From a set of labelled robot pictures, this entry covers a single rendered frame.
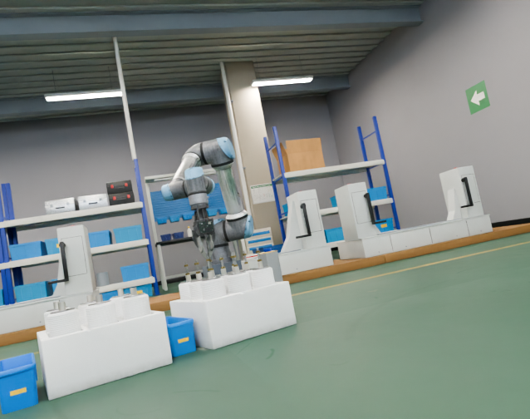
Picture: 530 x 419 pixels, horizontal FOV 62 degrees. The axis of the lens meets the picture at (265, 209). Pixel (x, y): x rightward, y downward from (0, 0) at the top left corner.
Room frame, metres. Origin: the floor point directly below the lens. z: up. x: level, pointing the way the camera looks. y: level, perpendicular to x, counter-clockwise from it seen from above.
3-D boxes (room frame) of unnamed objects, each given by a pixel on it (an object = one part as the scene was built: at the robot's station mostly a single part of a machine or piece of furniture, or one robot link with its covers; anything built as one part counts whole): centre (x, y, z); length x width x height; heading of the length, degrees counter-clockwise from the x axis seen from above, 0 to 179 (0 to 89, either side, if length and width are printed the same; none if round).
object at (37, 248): (5.94, 3.25, 0.89); 0.50 x 0.38 x 0.21; 17
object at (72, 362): (1.63, 0.68, 0.09); 0.39 x 0.39 x 0.18; 30
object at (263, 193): (8.20, -0.04, 1.38); 0.49 x 0.01 x 0.35; 107
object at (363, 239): (4.62, -1.48, 0.45); 1.51 x 0.57 x 0.74; 107
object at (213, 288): (1.76, 0.26, 0.16); 0.10 x 0.10 x 0.18
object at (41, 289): (5.94, 3.25, 0.36); 0.50 x 0.38 x 0.21; 17
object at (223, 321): (1.92, 0.23, 0.09); 0.39 x 0.39 x 0.18; 33
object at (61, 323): (1.47, 0.72, 0.16); 0.10 x 0.10 x 0.18
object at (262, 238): (7.58, 0.27, 0.34); 0.57 x 0.47 x 0.69; 17
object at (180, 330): (1.80, 0.47, 0.06); 0.30 x 0.11 x 0.12; 32
